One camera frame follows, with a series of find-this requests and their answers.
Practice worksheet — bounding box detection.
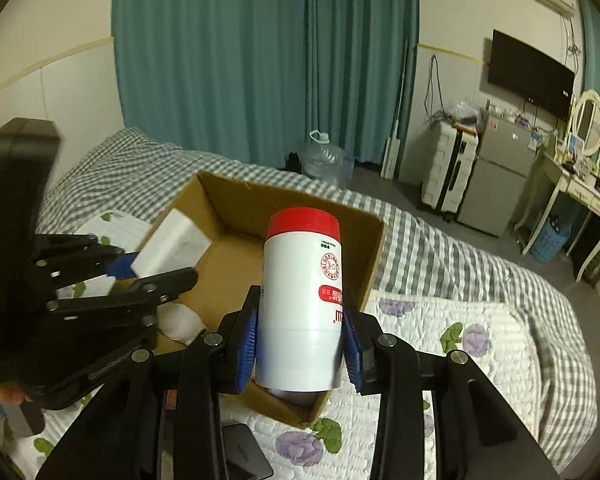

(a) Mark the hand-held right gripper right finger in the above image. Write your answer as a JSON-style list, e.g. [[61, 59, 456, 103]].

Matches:
[[341, 307, 566, 480]]

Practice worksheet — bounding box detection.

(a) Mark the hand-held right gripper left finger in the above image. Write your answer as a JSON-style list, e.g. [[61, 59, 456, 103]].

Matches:
[[35, 285, 262, 480]]

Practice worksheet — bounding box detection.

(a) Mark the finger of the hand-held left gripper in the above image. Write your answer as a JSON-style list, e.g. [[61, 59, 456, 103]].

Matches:
[[31, 232, 137, 288], [45, 267, 199, 322]]

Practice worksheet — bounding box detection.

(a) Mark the white paper box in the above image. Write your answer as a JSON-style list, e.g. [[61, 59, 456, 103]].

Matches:
[[130, 208, 214, 281]]

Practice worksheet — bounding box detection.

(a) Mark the white canister with red lid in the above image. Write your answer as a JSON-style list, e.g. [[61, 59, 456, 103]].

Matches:
[[255, 207, 344, 394]]

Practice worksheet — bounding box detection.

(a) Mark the brown cardboard box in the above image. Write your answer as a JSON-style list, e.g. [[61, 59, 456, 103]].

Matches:
[[136, 171, 387, 429]]

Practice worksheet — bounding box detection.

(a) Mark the person's left hand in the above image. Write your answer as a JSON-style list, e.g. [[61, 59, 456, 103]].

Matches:
[[0, 382, 27, 406]]

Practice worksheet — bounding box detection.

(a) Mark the white sock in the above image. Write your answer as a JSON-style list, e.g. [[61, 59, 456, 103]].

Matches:
[[156, 302, 207, 346]]

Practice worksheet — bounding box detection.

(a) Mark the white floral quilt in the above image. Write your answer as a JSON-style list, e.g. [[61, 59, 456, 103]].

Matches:
[[0, 208, 547, 480]]

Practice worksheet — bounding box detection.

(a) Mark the black flat device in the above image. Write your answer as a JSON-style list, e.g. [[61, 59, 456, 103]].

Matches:
[[221, 422, 274, 480]]

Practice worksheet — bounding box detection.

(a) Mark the grey checkered bed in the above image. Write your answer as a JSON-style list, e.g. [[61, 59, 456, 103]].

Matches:
[[34, 126, 599, 477]]

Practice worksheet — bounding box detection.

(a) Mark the clear water jug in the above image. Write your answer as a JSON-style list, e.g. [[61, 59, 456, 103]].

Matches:
[[297, 130, 355, 187]]

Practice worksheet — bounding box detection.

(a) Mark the white suitcase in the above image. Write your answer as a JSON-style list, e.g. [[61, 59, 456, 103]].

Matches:
[[420, 120, 482, 223]]

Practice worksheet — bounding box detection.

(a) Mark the blue plastic basket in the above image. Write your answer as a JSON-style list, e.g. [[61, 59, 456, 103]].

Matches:
[[531, 220, 572, 263]]

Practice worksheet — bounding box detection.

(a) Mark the grey small fridge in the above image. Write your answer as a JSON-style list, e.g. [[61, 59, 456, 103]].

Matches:
[[456, 116, 540, 238]]

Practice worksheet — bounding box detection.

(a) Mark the white pole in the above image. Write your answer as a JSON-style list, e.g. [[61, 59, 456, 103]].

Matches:
[[381, 39, 412, 179]]

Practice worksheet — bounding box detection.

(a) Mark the teal curtain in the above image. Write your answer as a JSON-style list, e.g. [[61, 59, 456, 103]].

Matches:
[[111, 0, 421, 172]]

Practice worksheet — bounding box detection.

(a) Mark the clear plastic bag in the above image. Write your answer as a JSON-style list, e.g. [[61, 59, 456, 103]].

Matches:
[[442, 100, 483, 128]]

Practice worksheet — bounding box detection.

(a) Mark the white vanity desk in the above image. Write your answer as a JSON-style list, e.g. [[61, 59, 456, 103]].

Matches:
[[514, 132, 600, 283]]

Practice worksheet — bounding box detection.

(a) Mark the white oval vanity mirror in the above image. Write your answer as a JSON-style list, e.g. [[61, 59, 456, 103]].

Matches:
[[567, 89, 600, 158]]

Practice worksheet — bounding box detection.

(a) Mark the black wall cable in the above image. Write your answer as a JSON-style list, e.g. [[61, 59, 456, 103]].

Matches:
[[425, 55, 443, 128]]

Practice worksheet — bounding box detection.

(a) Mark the black wall television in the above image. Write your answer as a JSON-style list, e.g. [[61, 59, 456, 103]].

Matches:
[[487, 29, 576, 122]]

